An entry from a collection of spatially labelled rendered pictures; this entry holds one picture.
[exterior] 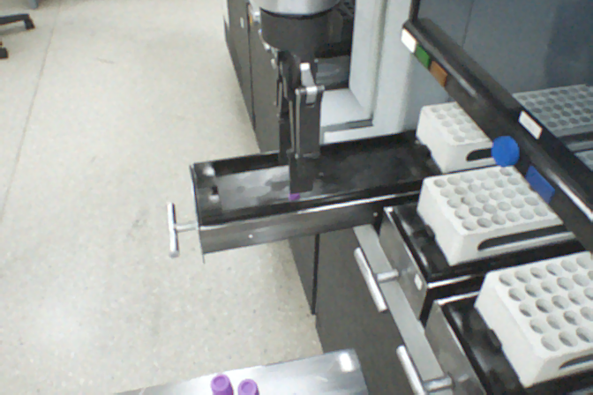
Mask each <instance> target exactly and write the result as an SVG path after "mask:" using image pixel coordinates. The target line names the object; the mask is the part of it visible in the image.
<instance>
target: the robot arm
mask: <svg viewBox="0 0 593 395"><path fill-rule="evenodd" d="M253 1H254V3H255V4H258V5H259V14H260V33H261V37H262V39H263V42H264V43H265V44H266V45H268V46H269V47H271V48H273V49H274V105H275V106H276V107H277V108H278V113H277V116H278V118H279V119H281V120H278V154H279V164H280V166H285V165H289V193H290V194H297V193H302V192H307V191H313V176H314V159H318V158H319V156H320V153H319V143H320V121H321V103H322V98H323V93H324V86H323V85H322V84H317V80H316V75H317V74H318V70H319V69H318V59H317V57H315V56H314V53H315V52H316V51H317V50H318V49H319V48H321V47H323V46H325V45H326V44H327V43H328V41H329V39H330V38H331V34H332V18H333V6H334V5H335V4H337V3H338V2H339V1H340V0H253Z"/></svg>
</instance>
